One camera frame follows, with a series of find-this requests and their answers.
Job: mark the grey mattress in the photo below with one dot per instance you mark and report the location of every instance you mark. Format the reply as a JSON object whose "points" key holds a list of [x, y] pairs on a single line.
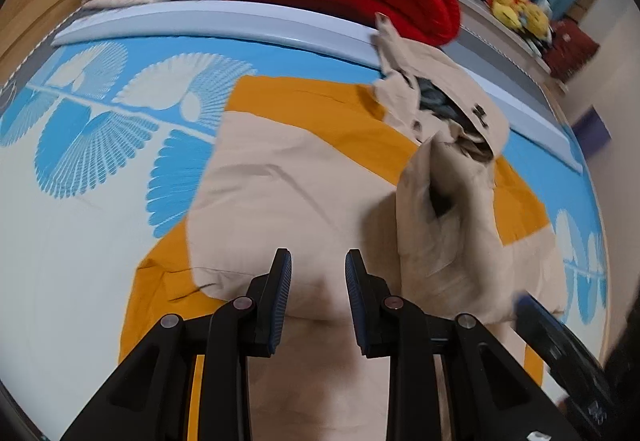
{"points": [[482, 48]]}

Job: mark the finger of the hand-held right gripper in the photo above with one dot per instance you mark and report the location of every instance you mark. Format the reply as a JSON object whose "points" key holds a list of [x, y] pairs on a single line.
{"points": [[537, 318]]}

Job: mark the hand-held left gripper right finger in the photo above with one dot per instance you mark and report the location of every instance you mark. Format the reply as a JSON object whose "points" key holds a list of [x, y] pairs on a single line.
{"points": [[356, 301]]}

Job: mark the light blue bedsheet fold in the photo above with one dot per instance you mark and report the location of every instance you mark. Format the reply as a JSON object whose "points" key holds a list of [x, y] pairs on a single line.
{"points": [[225, 18]]}

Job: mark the yellow plush toy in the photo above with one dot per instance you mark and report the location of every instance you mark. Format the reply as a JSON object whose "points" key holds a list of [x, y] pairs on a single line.
{"points": [[515, 3]]}

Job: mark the dark red bag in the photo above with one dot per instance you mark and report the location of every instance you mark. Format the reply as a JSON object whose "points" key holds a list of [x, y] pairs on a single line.
{"points": [[570, 46]]}

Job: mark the beige and orange jacket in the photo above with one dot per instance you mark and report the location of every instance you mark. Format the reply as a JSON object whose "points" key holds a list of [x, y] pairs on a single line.
{"points": [[280, 171]]}

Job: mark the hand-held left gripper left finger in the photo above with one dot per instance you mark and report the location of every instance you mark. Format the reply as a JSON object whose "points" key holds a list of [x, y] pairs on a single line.
{"points": [[280, 293]]}

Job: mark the blue and white printed blanket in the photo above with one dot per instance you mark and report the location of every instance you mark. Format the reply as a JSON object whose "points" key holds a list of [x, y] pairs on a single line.
{"points": [[75, 231]]}

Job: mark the purple box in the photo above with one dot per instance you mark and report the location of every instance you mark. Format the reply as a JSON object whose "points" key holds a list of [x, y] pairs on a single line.
{"points": [[592, 127]]}

